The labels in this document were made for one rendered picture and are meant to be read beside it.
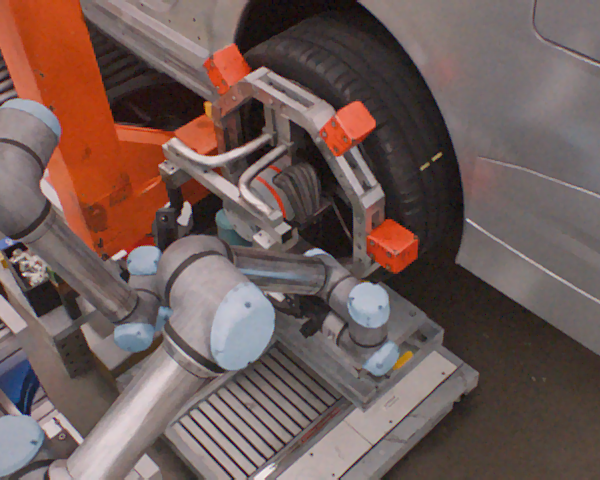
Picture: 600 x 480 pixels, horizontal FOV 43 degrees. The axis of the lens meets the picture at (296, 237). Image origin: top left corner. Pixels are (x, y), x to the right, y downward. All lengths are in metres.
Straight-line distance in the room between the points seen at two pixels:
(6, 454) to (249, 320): 0.45
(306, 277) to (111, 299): 0.37
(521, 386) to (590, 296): 0.97
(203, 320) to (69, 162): 0.98
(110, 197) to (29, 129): 0.74
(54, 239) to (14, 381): 0.54
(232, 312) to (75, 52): 0.97
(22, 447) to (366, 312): 0.62
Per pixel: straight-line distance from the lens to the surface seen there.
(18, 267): 2.31
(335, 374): 2.33
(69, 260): 1.42
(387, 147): 1.64
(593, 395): 2.60
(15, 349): 1.86
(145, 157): 2.17
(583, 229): 1.54
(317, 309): 1.57
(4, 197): 1.36
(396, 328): 2.37
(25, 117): 1.44
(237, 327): 1.09
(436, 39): 1.53
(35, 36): 1.83
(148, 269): 1.59
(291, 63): 1.76
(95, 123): 2.00
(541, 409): 2.53
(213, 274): 1.13
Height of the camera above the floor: 2.10
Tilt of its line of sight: 46 degrees down
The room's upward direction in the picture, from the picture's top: 5 degrees counter-clockwise
